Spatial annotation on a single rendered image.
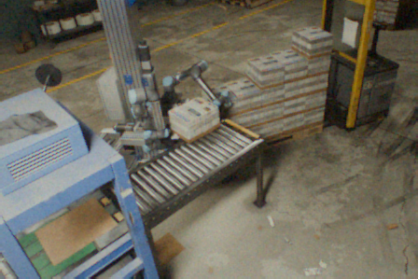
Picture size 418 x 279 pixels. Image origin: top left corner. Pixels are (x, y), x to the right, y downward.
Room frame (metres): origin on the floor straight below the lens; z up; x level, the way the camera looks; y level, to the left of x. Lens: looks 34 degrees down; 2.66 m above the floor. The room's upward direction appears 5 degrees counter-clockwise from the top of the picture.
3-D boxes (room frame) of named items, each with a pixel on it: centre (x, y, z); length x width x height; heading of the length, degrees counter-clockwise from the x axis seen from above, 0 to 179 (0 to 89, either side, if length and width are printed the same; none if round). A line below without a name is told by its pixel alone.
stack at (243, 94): (3.45, -0.51, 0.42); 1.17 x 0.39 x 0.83; 108
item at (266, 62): (3.48, -0.64, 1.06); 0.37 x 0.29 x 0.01; 17
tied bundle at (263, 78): (3.49, -0.64, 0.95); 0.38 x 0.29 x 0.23; 17
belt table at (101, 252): (1.58, 1.05, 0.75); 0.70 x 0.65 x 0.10; 129
